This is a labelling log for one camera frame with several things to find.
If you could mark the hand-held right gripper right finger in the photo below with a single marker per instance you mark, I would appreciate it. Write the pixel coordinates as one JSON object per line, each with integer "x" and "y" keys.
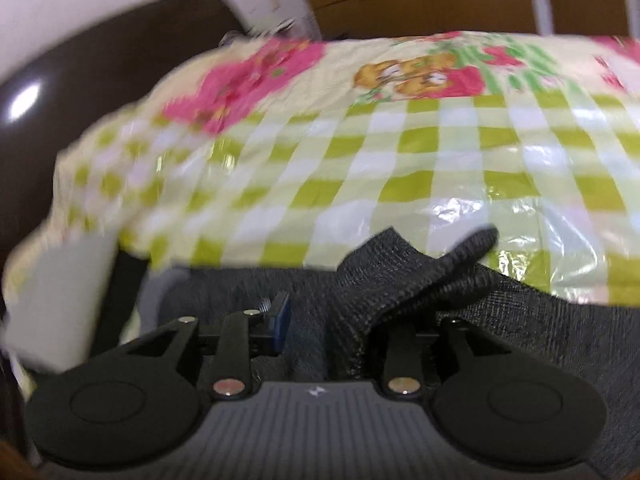
{"x": 400, "y": 355}

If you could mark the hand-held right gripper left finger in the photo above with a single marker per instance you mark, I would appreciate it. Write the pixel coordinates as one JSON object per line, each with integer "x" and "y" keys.
{"x": 280, "y": 321}

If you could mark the dark grey tweed pants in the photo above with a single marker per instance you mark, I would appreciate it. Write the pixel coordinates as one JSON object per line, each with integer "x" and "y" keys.
{"x": 400, "y": 280}

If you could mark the printed checkered bed sheet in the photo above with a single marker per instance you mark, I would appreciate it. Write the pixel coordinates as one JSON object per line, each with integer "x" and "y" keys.
{"x": 380, "y": 160}

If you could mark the folded light grey cloth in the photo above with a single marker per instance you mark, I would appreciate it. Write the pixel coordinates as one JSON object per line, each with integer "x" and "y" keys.
{"x": 65, "y": 300}

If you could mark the dark brown headboard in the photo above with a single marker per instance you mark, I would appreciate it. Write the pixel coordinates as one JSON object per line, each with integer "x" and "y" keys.
{"x": 90, "y": 70}

